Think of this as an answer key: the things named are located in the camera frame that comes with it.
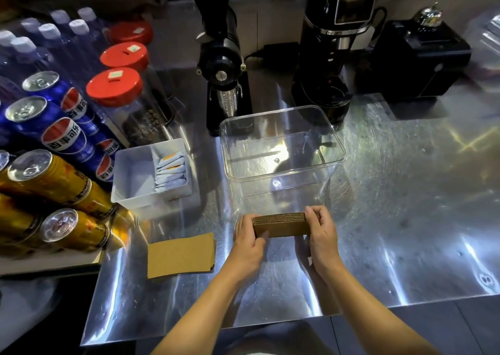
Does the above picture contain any person's left hand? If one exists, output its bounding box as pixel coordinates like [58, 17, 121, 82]
[228, 213, 270, 276]

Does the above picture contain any person's right hand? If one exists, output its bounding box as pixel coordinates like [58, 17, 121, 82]
[304, 205, 345, 277]

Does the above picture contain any stack of brown cardboard sleeves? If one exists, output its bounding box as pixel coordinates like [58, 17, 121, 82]
[252, 212, 321, 238]

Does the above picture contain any person's left forearm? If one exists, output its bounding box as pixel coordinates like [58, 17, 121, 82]
[150, 263, 255, 355]

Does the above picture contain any person's right forearm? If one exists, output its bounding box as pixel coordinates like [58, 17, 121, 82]
[312, 260, 443, 355]

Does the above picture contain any clear plastic container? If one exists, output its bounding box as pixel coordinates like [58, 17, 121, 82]
[219, 105, 348, 227]

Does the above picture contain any flat brown cardboard sleeve pile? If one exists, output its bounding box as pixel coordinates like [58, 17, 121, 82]
[147, 232, 217, 280]

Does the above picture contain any row of white sachets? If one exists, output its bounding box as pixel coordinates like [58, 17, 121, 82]
[153, 151, 187, 194]

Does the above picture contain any white plastic tray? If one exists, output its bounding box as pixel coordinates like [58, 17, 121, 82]
[111, 138, 194, 211]

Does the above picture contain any steel dosing cup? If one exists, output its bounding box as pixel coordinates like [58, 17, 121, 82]
[216, 83, 241, 119]

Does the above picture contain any black power adapter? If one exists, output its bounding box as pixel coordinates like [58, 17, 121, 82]
[263, 42, 300, 61]

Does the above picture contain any gold drink can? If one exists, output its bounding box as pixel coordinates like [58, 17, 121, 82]
[7, 149, 93, 208]
[0, 193, 44, 248]
[40, 208, 111, 253]
[72, 178, 118, 222]

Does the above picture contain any blue soda can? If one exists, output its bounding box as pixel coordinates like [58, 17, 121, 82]
[22, 71, 99, 134]
[92, 153, 116, 191]
[95, 137, 122, 161]
[4, 96, 90, 161]

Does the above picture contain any large black coffee grinder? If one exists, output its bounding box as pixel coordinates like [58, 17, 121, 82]
[291, 0, 388, 126]

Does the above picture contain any slim black coffee grinder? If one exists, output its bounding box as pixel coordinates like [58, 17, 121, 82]
[193, 0, 255, 137]

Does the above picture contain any black box appliance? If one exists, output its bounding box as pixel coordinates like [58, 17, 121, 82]
[370, 19, 472, 98]

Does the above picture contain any red-lidded jar of coffee beans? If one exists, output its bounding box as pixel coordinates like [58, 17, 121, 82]
[107, 20, 155, 48]
[85, 67, 173, 147]
[99, 41, 177, 126]

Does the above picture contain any wooden can rack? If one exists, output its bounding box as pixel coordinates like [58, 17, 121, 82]
[0, 249, 105, 278]

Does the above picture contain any silver call bell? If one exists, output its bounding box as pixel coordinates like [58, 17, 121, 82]
[414, 2, 444, 30]

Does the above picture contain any clear plastic packaging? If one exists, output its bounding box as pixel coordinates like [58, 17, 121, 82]
[464, 9, 500, 79]

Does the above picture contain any group of clear water bottles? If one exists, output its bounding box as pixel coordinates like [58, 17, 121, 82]
[0, 7, 115, 107]

